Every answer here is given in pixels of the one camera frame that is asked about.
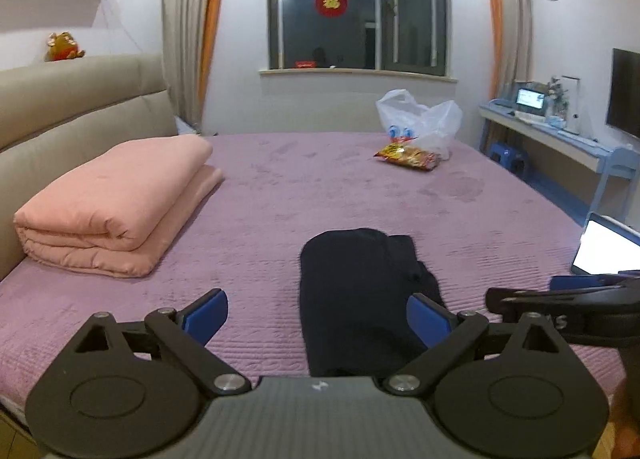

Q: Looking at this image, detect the white upright box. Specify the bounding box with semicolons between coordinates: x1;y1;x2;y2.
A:
560;76;582;135

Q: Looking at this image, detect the small flower bunch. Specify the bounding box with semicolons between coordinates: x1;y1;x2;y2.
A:
545;76;568;116

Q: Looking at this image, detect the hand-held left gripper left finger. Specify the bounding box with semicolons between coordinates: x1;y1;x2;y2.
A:
75;288;251;396

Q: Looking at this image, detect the beige padded headboard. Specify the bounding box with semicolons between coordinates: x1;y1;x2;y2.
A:
0;53;182;281

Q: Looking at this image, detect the bed with purple bedspread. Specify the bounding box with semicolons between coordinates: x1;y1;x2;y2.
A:
0;132;628;422

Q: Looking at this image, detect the folded pink quilt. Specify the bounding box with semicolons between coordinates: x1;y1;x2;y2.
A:
14;134;225;279

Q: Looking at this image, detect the small lit desk screen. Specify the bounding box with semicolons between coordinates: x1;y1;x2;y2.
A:
514;87;548;111

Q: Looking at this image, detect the dark navy garment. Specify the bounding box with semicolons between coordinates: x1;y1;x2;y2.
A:
299;228;448;377

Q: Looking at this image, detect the yellow red snack packet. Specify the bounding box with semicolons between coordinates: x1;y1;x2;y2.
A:
374;142;442;173

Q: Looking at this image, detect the open laptop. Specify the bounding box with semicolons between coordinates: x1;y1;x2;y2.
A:
570;212;640;276

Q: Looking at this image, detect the white plastic bag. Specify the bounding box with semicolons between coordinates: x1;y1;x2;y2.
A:
376;88;463;161

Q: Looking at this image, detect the round red window sticker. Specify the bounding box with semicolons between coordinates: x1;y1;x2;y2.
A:
314;0;348;18

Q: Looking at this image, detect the black wall television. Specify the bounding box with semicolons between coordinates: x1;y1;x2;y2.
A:
605;48;640;142

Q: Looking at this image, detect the light blue desk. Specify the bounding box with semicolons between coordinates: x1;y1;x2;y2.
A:
477;99;640;216

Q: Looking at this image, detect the grey and orange curtain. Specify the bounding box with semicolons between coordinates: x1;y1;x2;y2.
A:
160;0;232;136
482;0;535;101

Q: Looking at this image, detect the white window sill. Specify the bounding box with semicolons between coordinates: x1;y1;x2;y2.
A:
258;68;458;86

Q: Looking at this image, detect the blue plastic stool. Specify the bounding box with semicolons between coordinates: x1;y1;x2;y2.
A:
487;142;530;176

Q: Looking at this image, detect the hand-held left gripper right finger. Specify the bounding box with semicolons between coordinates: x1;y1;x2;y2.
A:
382;291;563;396

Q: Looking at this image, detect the orange plush toy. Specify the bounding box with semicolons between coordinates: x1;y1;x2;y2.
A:
45;32;86;63

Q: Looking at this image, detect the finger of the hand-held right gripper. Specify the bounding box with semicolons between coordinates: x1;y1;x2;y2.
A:
486;281;640;316
550;270;640;292

